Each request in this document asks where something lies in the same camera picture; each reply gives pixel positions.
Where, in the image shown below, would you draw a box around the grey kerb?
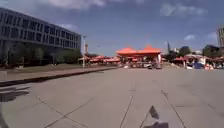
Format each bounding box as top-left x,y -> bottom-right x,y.
0,67 -> 118,88

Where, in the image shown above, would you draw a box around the grey paved plaza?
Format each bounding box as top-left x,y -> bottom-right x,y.
0,66 -> 224,128

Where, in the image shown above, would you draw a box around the large grey glass building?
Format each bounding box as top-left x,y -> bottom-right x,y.
0,7 -> 83,66

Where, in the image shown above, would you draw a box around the group of red tents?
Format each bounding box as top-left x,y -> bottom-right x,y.
171,54 -> 224,71

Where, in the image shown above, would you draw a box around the tall pale building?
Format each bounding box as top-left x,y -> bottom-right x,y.
217,27 -> 224,48

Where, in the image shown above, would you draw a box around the grass strip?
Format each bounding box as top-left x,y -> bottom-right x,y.
6,63 -> 108,74

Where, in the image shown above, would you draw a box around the row of red parasols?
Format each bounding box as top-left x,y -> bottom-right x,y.
77,54 -> 121,66

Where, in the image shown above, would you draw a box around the red-roofed pavilion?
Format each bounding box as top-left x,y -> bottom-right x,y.
115,45 -> 163,70

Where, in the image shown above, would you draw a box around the dark green trees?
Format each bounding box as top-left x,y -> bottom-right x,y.
165,44 -> 224,62

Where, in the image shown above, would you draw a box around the row of trees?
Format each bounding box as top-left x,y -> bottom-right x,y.
0,44 -> 83,67

